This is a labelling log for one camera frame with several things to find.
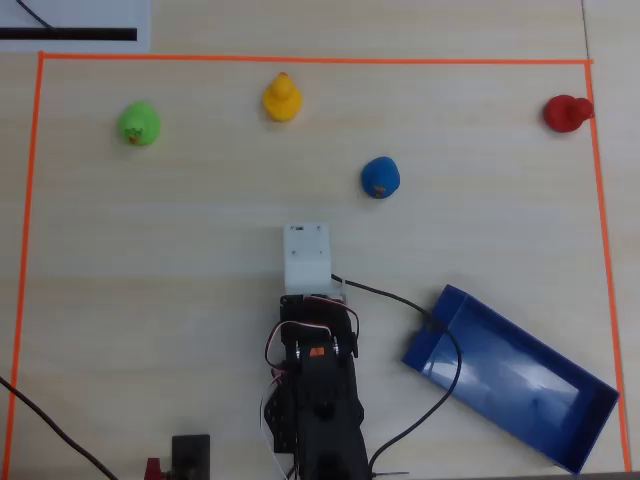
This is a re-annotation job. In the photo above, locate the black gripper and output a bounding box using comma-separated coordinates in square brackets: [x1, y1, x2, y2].
[278, 294, 361, 359]

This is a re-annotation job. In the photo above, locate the green rubber duck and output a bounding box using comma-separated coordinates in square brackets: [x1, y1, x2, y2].
[117, 101, 162, 148]

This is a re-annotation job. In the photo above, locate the blue rubber duck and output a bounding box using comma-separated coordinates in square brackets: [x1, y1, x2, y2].
[360, 156, 403, 200]

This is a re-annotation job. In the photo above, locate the yellow rubber duck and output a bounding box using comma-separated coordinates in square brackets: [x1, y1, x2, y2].
[262, 72, 304, 123]

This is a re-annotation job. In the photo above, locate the blue plastic box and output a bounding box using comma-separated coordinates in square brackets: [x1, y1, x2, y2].
[401, 283, 621, 475]

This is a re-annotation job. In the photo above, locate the red rubber duck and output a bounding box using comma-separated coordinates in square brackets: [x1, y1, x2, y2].
[543, 94, 595, 133]

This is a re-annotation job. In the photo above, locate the orange tape strip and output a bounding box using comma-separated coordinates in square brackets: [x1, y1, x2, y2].
[2, 51, 46, 480]
[38, 51, 595, 66]
[584, 60, 632, 474]

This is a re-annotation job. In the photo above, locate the white gripper camera mount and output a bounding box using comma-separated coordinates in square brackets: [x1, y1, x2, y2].
[282, 221, 348, 304]

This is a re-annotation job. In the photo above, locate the black camera cable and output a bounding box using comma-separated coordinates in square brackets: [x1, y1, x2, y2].
[330, 273, 463, 480]

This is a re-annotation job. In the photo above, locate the long black table cable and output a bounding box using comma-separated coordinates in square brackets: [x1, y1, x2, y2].
[0, 375, 119, 480]

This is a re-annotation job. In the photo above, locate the black cable into slot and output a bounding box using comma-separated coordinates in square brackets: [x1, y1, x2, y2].
[14, 0, 54, 31]

